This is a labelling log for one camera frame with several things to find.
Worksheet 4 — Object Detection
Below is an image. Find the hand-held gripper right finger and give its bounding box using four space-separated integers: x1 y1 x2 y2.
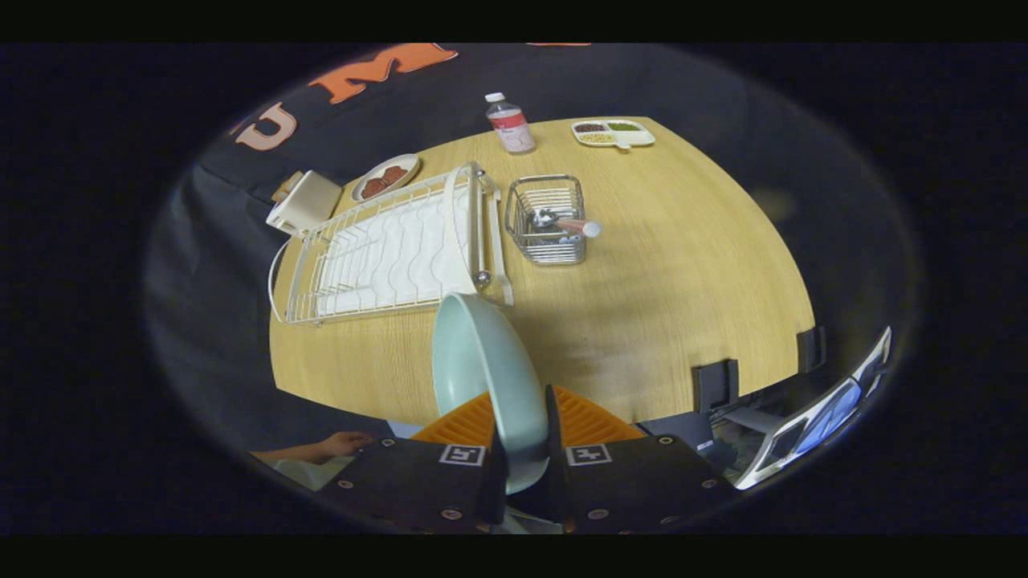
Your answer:
546 385 740 535

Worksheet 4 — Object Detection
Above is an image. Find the white toaster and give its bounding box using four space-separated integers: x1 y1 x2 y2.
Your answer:
266 170 343 236

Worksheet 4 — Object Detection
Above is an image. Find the metal wire basket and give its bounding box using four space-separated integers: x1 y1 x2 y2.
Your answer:
504 174 587 266

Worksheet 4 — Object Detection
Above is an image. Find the black table clamp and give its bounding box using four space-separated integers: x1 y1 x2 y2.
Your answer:
797 325 826 374
692 359 740 414

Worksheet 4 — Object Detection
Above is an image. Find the pale green plate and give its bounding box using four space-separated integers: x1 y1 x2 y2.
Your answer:
432 292 551 496

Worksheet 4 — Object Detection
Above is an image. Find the metal spoon red striped handle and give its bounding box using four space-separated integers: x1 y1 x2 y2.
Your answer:
534 210 602 239

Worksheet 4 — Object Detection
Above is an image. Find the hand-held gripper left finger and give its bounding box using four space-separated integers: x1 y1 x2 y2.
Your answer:
317 392 507 535

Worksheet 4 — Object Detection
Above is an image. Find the white wire dish rack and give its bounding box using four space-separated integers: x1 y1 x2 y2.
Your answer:
267 161 515 326

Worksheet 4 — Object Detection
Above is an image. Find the white divided snack dish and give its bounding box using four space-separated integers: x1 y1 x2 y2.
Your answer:
571 119 656 151

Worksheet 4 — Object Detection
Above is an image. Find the small white oval plate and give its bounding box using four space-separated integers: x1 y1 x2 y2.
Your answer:
351 153 422 201

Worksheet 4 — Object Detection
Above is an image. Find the clear bottle red label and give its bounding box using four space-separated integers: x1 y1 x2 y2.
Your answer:
484 92 537 155

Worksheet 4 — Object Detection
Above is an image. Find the white framed screen device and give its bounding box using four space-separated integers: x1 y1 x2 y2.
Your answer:
735 325 894 490

